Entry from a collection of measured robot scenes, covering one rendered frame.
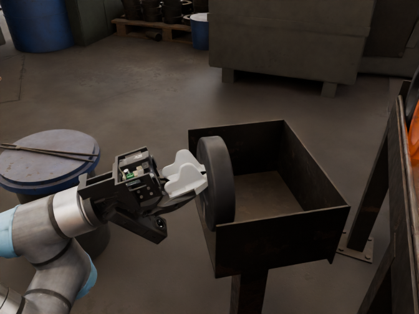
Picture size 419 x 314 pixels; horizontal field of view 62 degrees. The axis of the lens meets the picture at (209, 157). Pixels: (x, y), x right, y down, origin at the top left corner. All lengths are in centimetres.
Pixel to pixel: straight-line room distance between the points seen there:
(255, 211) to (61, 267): 35
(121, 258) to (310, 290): 70
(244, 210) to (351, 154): 137
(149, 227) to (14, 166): 71
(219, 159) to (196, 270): 86
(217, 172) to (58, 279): 30
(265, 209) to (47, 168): 71
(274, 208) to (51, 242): 40
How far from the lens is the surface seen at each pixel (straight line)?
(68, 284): 63
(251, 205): 70
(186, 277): 132
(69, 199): 57
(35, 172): 116
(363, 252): 149
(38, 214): 58
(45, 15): 348
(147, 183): 51
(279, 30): 243
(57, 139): 129
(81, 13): 353
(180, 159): 56
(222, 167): 51
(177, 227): 147
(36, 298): 61
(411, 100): 118
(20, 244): 61
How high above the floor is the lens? 108
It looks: 36 degrees down
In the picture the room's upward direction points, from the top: straight up
